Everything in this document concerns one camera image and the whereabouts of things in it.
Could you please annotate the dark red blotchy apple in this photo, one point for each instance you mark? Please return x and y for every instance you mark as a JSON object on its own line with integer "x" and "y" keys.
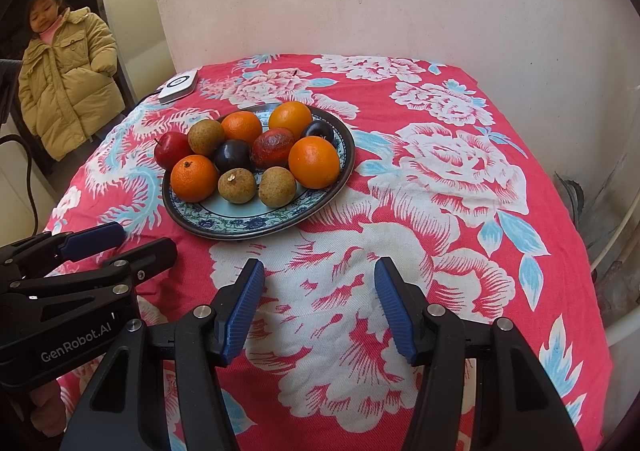
{"x": 272, "y": 147}

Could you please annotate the white square device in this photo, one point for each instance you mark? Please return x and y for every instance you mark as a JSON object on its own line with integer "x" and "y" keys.
{"x": 177, "y": 86}

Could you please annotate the brown longan fruit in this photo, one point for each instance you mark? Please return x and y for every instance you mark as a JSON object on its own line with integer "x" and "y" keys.
{"x": 237, "y": 185}
{"x": 206, "y": 136}
{"x": 277, "y": 186}

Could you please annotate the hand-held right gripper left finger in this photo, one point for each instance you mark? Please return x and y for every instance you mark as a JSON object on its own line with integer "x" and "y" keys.
{"x": 245, "y": 311}

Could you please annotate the white pipe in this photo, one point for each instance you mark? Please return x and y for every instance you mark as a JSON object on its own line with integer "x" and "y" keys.
{"x": 622, "y": 328}

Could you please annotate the person's left hand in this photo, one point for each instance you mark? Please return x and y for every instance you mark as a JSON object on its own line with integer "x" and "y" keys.
{"x": 45, "y": 411}

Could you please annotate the round orange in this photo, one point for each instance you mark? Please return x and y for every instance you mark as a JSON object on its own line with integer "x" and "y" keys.
{"x": 241, "y": 126}
{"x": 314, "y": 162}

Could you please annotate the red floral tablecloth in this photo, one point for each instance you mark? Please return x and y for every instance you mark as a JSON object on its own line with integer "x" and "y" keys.
{"x": 450, "y": 181}

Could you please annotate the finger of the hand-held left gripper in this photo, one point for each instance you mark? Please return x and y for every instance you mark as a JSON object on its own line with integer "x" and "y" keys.
{"x": 150, "y": 256}
{"x": 92, "y": 238}

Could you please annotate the large orange with stem mark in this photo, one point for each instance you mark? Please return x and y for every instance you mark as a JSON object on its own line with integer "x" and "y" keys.
{"x": 194, "y": 177}

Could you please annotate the dark purple plum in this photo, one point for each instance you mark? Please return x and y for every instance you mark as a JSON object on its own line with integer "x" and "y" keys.
{"x": 233, "y": 155}
{"x": 320, "y": 131}

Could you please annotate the bright red apple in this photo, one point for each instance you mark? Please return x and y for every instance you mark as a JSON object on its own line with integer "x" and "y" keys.
{"x": 170, "y": 149}

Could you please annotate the blue patterned plate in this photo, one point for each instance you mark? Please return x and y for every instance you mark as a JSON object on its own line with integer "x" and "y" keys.
{"x": 250, "y": 223}

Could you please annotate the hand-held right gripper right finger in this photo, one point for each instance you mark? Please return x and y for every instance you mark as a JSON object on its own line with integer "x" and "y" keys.
{"x": 395, "y": 311}

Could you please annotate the yellowish orange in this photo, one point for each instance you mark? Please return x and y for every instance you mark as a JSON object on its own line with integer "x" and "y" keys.
{"x": 290, "y": 118}

